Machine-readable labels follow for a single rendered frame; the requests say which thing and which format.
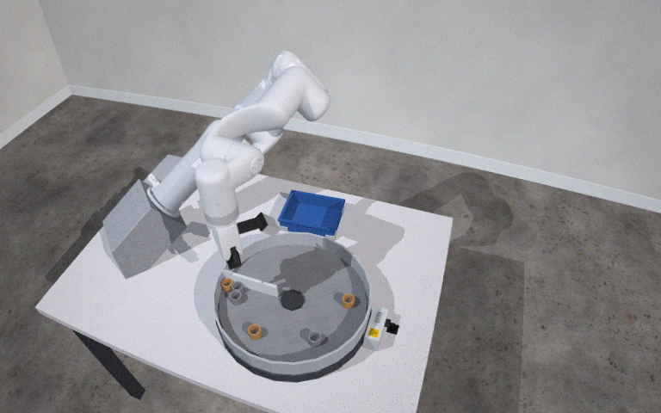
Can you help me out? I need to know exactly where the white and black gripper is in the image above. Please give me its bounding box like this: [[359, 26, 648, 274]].
[[207, 213, 243, 269]]

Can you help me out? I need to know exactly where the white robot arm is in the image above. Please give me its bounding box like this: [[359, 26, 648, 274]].
[[147, 51, 331, 226]]

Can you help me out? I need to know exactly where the bronze bushing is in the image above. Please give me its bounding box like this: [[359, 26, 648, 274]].
[[221, 278, 233, 293], [248, 324, 262, 340], [343, 293, 355, 309]]

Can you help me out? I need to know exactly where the blue crate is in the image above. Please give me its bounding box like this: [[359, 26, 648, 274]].
[[278, 190, 345, 241]]

